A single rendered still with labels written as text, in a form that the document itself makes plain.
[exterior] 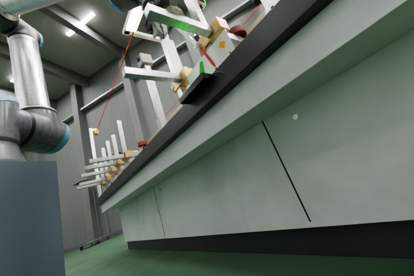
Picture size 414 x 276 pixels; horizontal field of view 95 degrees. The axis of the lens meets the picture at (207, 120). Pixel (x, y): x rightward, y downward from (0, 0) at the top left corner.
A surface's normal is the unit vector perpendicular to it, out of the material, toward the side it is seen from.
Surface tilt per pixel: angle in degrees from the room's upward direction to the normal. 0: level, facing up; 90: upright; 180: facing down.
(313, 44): 90
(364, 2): 90
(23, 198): 90
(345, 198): 90
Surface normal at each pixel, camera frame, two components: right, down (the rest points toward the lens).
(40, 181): 0.86, -0.43
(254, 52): -0.76, 0.05
